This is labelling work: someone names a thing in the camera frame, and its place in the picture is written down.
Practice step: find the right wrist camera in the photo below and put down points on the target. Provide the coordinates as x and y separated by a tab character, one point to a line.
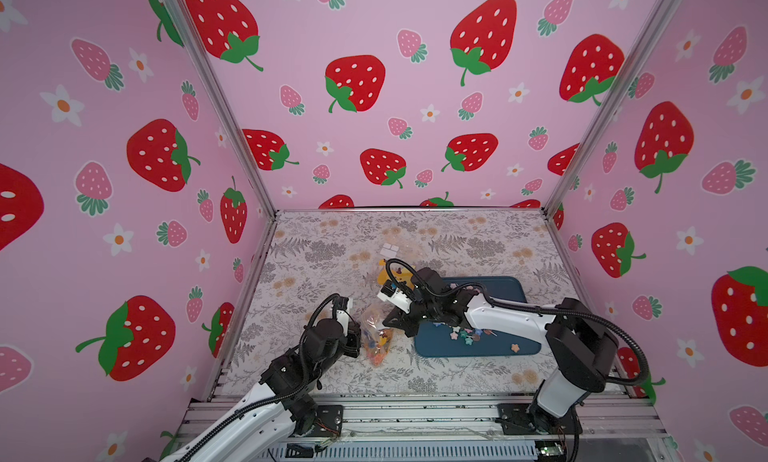
390	292

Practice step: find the dark teal rectangular mat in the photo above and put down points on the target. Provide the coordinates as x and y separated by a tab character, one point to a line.
441	341

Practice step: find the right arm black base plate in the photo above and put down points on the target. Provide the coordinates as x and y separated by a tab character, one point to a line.
520	419

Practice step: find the aluminium rail frame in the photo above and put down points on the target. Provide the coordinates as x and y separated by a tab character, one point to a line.
457	428

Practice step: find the white block pieces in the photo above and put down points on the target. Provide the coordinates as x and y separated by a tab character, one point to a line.
389	251

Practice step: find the yellow rubber duck toy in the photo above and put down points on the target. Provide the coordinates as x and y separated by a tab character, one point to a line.
402	275

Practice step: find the pile of star candies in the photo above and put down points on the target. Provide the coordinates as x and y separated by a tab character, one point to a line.
466	335

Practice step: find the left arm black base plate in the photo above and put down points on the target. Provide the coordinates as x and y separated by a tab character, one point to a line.
317	421

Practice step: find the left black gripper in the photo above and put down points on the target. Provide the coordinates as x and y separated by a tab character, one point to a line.
351	341

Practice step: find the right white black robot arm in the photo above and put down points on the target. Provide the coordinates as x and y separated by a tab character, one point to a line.
589	350

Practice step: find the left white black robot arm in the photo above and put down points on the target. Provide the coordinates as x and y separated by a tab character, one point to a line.
280	404

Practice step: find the ziploc bag of lollipops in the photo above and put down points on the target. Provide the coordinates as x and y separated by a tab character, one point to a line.
376	338

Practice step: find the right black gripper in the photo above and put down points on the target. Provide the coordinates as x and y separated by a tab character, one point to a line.
405	318

